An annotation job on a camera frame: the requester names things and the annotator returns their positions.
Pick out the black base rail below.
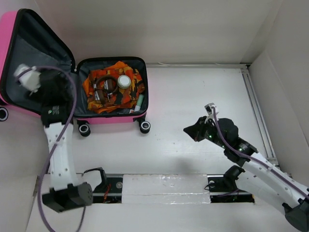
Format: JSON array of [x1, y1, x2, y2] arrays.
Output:
[[90, 174, 255, 204]]

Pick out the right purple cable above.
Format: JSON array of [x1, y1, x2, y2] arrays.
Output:
[[211, 107, 309, 201]]

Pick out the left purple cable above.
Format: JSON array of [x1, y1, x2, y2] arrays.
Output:
[[18, 65, 86, 232]]

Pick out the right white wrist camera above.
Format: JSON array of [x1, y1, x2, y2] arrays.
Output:
[[204, 103, 219, 119]]

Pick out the orange camouflage cloth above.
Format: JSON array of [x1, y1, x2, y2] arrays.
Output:
[[82, 61, 146, 114]]

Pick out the round white-green jar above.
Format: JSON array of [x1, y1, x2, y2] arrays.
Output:
[[117, 75, 131, 89]]

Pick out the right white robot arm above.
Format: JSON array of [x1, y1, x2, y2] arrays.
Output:
[[183, 116, 309, 232]]

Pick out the aluminium frame rail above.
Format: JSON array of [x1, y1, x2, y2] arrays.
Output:
[[241, 64, 280, 168]]

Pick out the brown headphones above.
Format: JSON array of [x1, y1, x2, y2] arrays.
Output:
[[94, 75, 119, 105]]

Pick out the pink hard-shell suitcase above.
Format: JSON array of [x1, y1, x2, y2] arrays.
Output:
[[0, 9, 151, 133]]

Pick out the purple cable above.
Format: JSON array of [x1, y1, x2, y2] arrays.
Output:
[[211, 107, 309, 201], [18, 65, 86, 232]]

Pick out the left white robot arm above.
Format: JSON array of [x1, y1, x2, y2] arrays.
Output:
[[38, 66, 108, 213]]

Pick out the green white tube bottle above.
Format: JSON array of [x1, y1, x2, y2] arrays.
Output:
[[130, 94, 144, 113]]

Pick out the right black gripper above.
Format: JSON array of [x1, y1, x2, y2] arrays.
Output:
[[183, 116, 227, 149]]

